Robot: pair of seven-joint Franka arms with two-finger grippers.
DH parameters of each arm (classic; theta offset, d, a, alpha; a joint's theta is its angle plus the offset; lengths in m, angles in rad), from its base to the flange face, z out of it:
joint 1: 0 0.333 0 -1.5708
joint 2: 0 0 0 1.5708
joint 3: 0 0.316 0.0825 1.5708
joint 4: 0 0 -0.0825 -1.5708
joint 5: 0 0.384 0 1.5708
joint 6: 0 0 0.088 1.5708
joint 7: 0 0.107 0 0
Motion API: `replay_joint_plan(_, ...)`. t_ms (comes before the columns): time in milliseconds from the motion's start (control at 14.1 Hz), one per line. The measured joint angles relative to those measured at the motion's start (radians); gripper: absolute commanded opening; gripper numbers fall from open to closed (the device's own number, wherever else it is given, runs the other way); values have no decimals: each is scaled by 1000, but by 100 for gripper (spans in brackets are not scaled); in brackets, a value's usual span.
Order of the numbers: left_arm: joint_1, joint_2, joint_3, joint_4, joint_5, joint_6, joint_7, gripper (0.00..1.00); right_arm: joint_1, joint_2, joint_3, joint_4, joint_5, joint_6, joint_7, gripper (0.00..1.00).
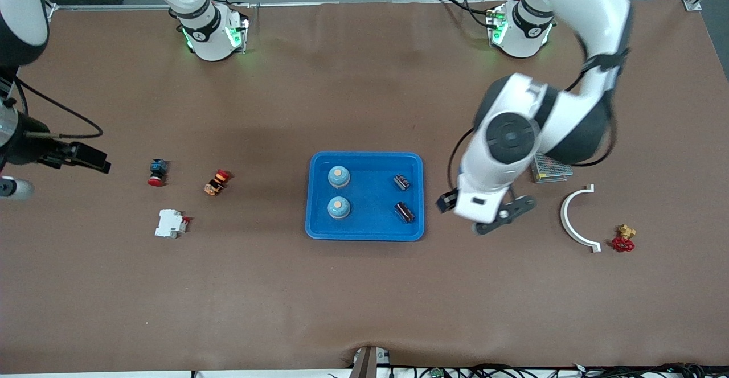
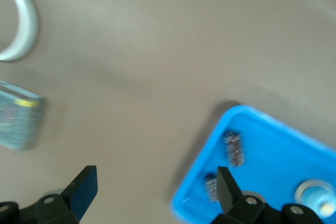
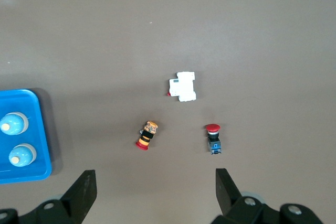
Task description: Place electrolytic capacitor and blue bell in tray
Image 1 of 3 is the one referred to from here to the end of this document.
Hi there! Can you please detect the brass valve red handwheel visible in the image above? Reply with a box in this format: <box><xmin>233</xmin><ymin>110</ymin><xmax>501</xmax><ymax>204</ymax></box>
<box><xmin>611</xmin><ymin>224</ymin><xmax>637</xmax><ymax>253</ymax></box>

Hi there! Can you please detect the red button blue body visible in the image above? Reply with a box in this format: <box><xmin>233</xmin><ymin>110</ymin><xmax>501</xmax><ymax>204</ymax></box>
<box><xmin>147</xmin><ymin>159</ymin><xmax>169</xmax><ymax>187</ymax></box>

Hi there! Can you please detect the metal mesh power supply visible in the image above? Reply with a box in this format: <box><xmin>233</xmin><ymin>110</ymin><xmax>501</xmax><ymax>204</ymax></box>
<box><xmin>531</xmin><ymin>153</ymin><xmax>574</xmax><ymax>184</ymax></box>

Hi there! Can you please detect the white curved plastic bracket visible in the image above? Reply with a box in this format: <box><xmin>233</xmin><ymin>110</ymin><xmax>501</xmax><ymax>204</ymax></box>
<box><xmin>560</xmin><ymin>183</ymin><xmax>602</xmax><ymax>253</ymax></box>

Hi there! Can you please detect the white circuit breaker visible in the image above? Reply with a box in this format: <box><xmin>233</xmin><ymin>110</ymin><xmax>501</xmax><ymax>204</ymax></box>
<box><xmin>154</xmin><ymin>209</ymin><xmax>191</xmax><ymax>239</ymax></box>

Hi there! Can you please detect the red orange pushbutton switch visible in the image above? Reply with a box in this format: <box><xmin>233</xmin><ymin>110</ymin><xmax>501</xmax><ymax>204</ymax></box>
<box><xmin>203</xmin><ymin>169</ymin><xmax>232</xmax><ymax>196</ymax></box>

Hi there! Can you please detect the blue plastic tray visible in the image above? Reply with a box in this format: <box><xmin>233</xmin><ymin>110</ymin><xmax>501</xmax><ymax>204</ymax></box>
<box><xmin>305</xmin><ymin>151</ymin><xmax>425</xmax><ymax>242</ymax></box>

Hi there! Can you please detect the blue service bell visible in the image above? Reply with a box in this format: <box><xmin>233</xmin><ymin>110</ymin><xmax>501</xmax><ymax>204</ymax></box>
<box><xmin>327</xmin><ymin>196</ymin><xmax>351</xmax><ymax>220</ymax></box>
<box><xmin>327</xmin><ymin>165</ymin><xmax>351</xmax><ymax>189</ymax></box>

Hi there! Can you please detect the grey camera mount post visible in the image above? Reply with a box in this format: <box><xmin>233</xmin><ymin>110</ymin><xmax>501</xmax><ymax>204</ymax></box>
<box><xmin>349</xmin><ymin>345</ymin><xmax>392</xmax><ymax>378</ymax></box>

